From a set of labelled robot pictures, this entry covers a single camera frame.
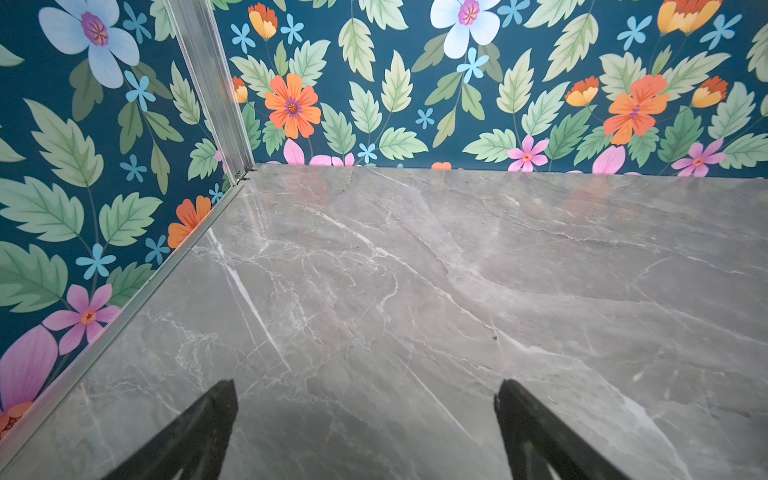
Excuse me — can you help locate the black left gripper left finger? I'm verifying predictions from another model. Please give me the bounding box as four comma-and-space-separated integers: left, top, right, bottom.
106, 380, 238, 479

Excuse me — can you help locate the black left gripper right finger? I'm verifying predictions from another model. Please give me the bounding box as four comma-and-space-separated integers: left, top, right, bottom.
494, 379, 628, 480

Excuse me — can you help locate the aluminium corner frame post left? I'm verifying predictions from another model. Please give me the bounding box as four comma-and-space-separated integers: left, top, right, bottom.
165, 0, 254, 184

